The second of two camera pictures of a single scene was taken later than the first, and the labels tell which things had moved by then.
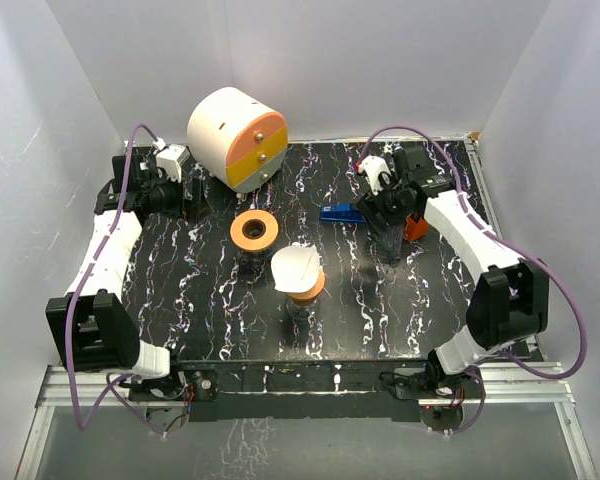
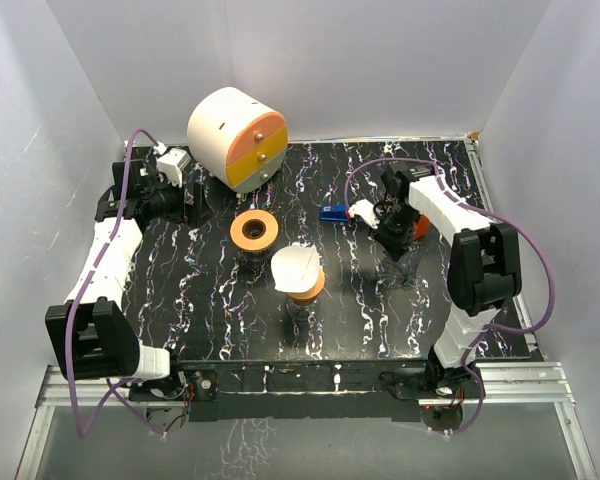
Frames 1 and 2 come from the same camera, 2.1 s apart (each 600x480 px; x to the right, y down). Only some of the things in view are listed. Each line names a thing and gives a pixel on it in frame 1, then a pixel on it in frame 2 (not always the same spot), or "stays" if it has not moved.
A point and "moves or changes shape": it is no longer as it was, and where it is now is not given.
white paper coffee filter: x=296 y=268 stays
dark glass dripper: x=387 y=243 moves or changes shape
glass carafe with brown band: x=300 y=312 stays
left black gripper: x=197 y=209 stays
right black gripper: x=371 y=205 → x=395 y=245
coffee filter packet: x=415 y=227 stays
